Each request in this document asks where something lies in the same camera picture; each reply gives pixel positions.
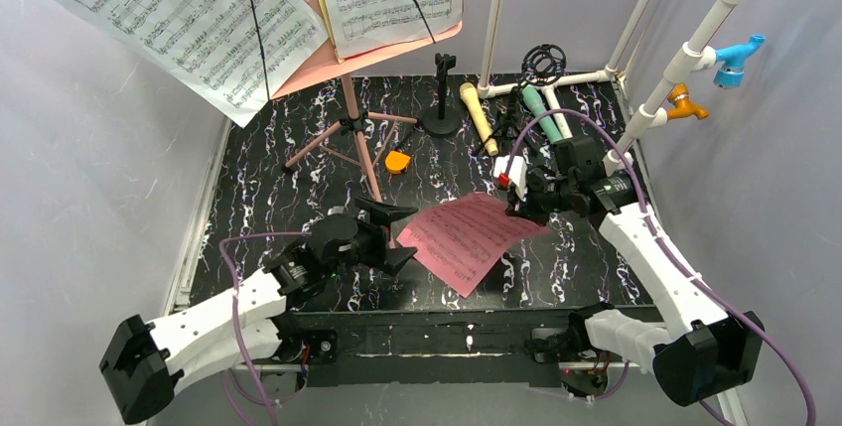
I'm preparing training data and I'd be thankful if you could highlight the pink sheet music page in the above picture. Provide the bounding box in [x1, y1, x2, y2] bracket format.
[396, 193, 549, 298]

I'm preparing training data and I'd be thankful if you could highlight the green microphone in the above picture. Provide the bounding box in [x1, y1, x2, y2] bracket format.
[520, 85, 566, 143]

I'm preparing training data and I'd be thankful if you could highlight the black microphone stand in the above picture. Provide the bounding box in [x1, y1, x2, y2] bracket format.
[419, 53, 461, 138]

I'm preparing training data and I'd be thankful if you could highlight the cream yellow microphone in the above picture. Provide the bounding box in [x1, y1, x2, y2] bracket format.
[459, 82, 498, 156]

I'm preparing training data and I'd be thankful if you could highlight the small black tripod stand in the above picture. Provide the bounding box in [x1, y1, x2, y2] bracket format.
[481, 44, 567, 148]

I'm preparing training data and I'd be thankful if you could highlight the pink music stand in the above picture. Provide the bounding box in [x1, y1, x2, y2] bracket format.
[273, 0, 463, 200]

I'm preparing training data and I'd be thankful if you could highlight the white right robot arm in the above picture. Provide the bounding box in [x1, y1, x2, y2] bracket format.
[495, 137, 763, 406]

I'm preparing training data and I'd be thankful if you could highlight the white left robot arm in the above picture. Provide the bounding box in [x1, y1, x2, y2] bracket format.
[98, 197, 417, 425]

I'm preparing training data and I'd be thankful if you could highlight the orange tape measure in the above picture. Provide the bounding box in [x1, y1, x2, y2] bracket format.
[384, 150, 412, 175]

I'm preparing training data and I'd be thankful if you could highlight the orange pipe fitting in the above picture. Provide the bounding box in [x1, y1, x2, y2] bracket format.
[667, 83, 709, 121]

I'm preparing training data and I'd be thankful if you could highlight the blue pipe fitting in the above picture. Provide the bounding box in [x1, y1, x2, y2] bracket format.
[713, 34, 767, 89]

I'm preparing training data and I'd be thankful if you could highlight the aluminium rail frame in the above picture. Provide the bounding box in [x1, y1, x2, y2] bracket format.
[122, 80, 750, 426]

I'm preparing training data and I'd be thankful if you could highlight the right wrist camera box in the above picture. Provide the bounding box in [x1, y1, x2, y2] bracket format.
[491, 155, 527, 202]

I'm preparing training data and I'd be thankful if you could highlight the right robot arm base mount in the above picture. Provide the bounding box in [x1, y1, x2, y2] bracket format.
[525, 303, 630, 403]

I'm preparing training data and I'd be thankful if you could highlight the white PVC pipe frame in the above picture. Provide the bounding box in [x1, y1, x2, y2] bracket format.
[476, 0, 790, 178]

